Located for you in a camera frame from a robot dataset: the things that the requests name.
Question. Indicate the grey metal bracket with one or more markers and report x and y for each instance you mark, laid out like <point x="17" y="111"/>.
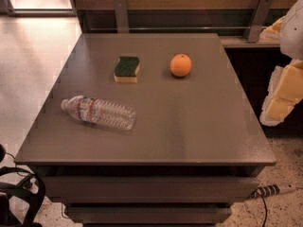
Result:
<point x="121" y="12"/>
<point x="258" y="18"/>

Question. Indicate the right grey metal bracket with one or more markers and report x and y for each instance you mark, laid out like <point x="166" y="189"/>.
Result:
<point x="258" y="18"/>

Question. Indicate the green and yellow sponge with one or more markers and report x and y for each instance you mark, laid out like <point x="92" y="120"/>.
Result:
<point x="127" y="69"/>

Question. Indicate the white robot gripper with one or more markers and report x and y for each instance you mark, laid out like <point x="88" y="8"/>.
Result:
<point x="293" y="32"/>

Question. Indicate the black bag with straps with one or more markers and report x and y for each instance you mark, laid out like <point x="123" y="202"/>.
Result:
<point x="19" y="191"/>

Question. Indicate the left grey metal bracket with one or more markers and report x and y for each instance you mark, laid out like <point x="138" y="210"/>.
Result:
<point x="121" y="12"/>

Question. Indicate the orange fruit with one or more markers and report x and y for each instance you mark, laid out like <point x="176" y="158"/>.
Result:
<point x="180" y="65"/>

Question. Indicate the clear plastic water bottle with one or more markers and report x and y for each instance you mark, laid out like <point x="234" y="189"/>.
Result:
<point x="101" y="112"/>

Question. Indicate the white power strip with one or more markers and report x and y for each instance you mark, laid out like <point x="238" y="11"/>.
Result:
<point x="271" y="190"/>

